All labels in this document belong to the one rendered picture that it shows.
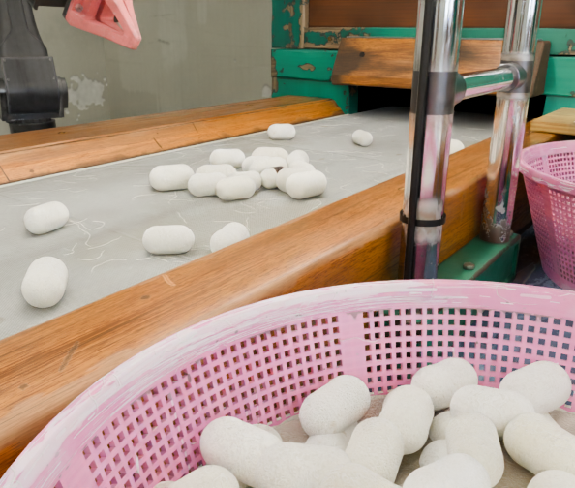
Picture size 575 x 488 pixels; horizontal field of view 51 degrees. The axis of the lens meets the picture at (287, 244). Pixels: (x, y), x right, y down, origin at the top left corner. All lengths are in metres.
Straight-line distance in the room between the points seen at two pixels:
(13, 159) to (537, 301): 0.47
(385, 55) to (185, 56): 1.65
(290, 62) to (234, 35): 1.25
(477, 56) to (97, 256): 0.62
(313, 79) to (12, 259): 0.73
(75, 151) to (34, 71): 0.29
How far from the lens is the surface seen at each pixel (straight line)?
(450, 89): 0.33
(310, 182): 0.48
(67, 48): 2.83
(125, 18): 0.62
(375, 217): 0.36
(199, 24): 2.43
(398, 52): 0.91
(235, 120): 0.80
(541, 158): 0.61
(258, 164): 0.53
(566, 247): 0.50
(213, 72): 2.39
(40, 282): 0.31
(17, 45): 0.92
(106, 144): 0.66
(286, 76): 1.07
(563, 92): 0.88
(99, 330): 0.24
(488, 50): 0.86
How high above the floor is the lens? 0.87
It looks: 20 degrees down
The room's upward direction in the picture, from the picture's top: straight up
